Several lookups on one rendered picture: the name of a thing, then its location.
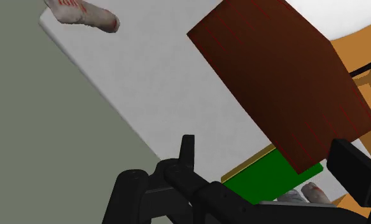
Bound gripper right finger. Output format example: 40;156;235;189
326;138;371;224

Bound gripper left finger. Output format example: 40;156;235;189
102;134;258;224

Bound white soft tube, red print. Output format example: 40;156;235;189
44;0;121;34
276;181;340;206

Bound green flat book, yellow edge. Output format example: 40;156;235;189
220;143;325;206

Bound dark red-brown robot stand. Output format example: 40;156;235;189
186;0;371;175

